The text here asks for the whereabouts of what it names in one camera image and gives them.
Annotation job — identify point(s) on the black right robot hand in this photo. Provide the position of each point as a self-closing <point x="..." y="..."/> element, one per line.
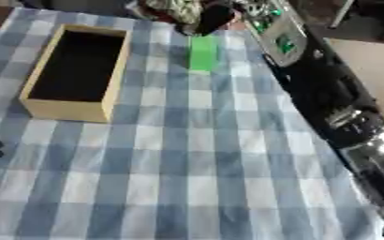
<point x="214" y="17"/>

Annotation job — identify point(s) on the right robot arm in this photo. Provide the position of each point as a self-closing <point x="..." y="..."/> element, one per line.
<point x="321" y="87"/>

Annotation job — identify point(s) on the tan cardboard box black inside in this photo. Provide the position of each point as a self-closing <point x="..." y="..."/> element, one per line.
<point x="64" y="109"/>

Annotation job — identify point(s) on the green rectangular block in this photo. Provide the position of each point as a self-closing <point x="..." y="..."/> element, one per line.
<point x="203" y="53"/>

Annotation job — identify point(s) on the white metal leg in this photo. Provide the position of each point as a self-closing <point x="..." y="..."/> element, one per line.
<point x="343" y="13"/>

